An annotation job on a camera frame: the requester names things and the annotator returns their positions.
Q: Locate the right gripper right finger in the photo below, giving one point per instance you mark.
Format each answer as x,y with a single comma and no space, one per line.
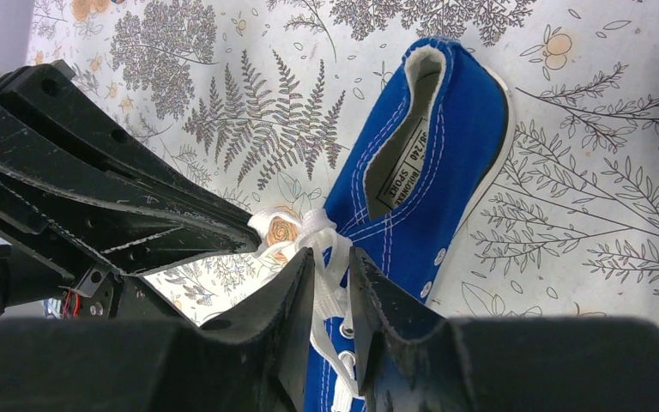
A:
409,358

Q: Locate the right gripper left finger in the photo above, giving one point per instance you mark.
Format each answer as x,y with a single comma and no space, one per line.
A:
252,357

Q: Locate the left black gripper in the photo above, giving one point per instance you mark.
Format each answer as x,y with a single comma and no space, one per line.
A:
68,229

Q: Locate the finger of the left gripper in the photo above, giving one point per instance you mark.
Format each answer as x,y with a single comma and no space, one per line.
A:
45,99

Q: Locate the white shoelace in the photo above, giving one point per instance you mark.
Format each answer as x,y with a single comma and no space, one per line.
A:
318,256

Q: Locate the blue canvas sneaker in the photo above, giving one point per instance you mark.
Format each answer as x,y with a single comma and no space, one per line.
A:
435,140

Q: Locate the floral patterned mat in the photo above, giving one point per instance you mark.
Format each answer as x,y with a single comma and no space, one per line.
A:
260,101

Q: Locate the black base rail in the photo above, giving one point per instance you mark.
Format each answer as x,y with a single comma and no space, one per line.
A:
129,298

